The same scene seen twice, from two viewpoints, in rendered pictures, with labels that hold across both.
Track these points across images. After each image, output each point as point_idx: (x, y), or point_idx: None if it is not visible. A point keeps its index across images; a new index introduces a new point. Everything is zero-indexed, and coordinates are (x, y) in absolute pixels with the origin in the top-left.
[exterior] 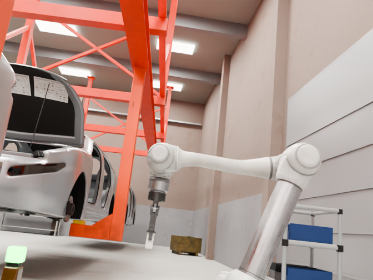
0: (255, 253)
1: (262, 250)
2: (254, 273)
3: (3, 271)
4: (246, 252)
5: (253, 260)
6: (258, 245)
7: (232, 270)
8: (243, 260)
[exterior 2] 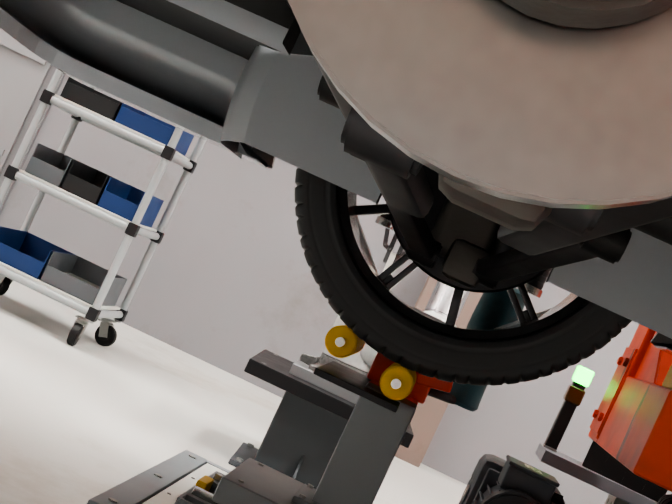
0: (462, 301)
1: (466, 297)
2: (455, 323)
3: (583, 397)
4: (451, 296)
5: (459, 309)
6: (466, 292)
7: (436, 315)
8: (448, 306)
